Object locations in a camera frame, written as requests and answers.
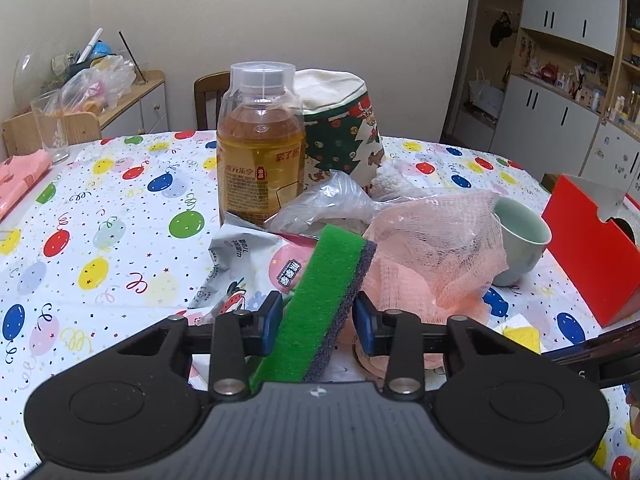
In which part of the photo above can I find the clear drinking glass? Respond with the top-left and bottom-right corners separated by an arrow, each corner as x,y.
30,89 -> 71,164

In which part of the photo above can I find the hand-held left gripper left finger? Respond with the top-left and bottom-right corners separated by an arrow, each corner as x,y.
117,291 -> 284,402

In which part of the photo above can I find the clear plastic bag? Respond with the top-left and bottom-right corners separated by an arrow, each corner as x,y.
263,170 -> 401,238

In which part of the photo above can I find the christmas print fabric bag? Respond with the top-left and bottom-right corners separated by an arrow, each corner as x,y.
292,68 -> 387,196

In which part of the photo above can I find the pink plastic bag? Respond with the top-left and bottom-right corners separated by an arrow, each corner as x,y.
0,150 -> 53,221

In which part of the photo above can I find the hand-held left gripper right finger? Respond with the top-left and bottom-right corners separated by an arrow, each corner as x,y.
351,291 -> 521,402

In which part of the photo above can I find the white pink snack packet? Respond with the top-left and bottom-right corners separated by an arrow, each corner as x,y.
187,211 -> 321,323

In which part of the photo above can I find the balloon print tablecloth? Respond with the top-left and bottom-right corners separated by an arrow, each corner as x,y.
0,130 -> 640,480

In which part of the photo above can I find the green scouring sponge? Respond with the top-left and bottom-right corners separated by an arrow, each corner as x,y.
248,224 -> 378,395

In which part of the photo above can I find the wooden chair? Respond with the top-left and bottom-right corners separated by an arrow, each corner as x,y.
194,71 -> 232,131

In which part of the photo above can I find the clear bag of toys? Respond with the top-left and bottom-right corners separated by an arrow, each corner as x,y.
60,55 -> 137,113

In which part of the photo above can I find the amber tea bottle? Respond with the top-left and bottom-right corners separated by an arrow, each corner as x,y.
216,61 -> 307,228

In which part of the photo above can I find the white fluffy cloth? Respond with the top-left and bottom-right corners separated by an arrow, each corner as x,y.
372,162 -> 411,201

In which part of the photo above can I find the pale green cup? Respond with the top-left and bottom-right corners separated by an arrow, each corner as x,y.
490,196 -> 552,287

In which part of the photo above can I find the white wooden wall cabinet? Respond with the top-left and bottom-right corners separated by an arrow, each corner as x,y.
440,0 -> 640,186

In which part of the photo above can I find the white paper bag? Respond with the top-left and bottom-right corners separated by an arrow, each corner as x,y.
467,69 -> 503,118

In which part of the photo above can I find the pink mesh cloth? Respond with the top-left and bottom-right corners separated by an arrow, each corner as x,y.
350,190 -> 508,333

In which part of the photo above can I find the wooden side cabinet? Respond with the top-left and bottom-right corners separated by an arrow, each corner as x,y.
1,70 -> 168,158

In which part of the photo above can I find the thin dark stick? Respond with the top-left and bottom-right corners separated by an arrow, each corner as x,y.
118,31 -> 147,84

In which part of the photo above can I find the red cardboard box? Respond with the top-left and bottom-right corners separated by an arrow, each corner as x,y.
541,174 -> 640,328

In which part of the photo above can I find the black hanging hat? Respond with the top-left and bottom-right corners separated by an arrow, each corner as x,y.
489,11 -> 516,48

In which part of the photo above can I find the yellow sponge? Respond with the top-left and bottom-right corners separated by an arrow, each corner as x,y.
501,326 -> 543,356

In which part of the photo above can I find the clear glass bowl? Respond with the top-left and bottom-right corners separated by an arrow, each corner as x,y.
12,52 -> 58,111

